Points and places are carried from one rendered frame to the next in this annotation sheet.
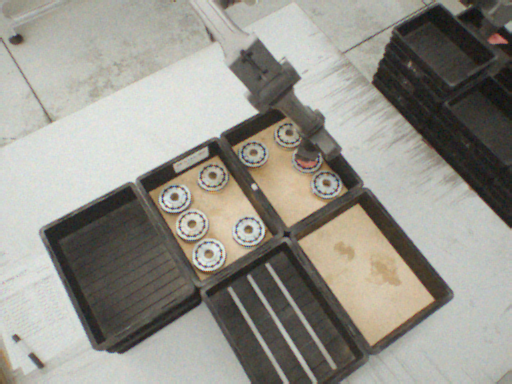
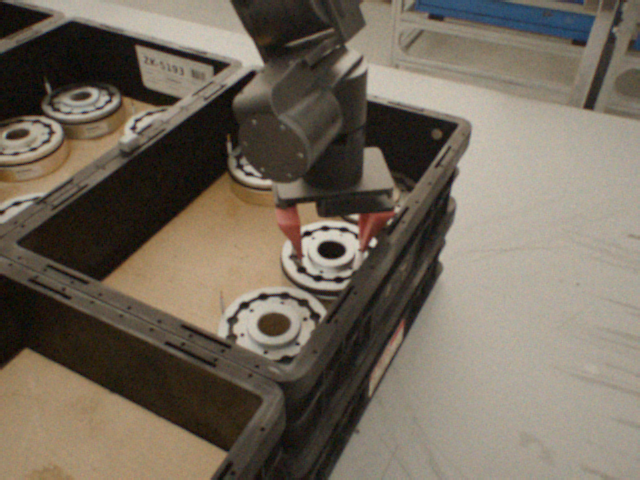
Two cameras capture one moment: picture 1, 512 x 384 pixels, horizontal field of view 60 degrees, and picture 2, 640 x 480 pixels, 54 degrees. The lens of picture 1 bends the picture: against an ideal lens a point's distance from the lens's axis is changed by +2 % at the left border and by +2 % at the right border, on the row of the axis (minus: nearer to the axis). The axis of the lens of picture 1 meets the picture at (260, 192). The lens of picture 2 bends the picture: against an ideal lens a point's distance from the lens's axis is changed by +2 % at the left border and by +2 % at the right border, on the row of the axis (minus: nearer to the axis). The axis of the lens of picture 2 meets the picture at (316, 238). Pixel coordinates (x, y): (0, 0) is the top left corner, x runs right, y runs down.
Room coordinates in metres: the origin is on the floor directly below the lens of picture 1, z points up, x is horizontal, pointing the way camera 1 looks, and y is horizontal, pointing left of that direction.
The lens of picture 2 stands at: (0.48, -0.56, 1.29)
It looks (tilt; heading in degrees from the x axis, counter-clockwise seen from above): 42 degrees down; 65
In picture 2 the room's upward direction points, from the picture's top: straight up
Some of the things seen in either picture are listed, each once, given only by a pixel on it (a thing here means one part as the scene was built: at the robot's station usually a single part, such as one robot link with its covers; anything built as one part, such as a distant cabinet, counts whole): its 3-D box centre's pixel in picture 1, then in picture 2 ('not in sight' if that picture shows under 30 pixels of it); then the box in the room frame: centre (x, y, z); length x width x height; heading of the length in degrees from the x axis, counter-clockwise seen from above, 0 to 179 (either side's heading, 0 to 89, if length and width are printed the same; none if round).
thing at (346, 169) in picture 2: (311, 140); (331, 154); (0.68, -0.15, 0.98); 0.10 x 0.07 x 0.07; 163
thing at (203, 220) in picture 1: (192, 224); (19, 139); (0.43, 0.21, 0.86); 0.10 x 0.10 x 0.01
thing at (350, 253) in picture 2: not in sight; (331, 251); (0.69, -0.15, 0.86); 0.05 x 0.05 x 0.01
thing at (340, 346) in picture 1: (280, 325); not in sight; (0.14, -0.08, 0.87); 0.40 x 0.30 x 0.11; 36
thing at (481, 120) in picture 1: (479, 136); not in sight; (1.15, -1.05, 0.31); 0.40 x 0.30 x 0.34; 38
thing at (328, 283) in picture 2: (307, 158); (331, 255); (0.69, -0.15, 0.86); 0.10 x 0.10 x 0.01
